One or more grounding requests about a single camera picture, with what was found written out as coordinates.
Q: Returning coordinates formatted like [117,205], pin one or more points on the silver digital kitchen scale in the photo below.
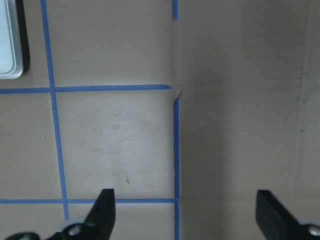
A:
[14,43]

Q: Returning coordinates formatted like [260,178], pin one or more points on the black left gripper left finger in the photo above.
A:
[98,224]

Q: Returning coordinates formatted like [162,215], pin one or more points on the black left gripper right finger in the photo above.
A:
[277,223]

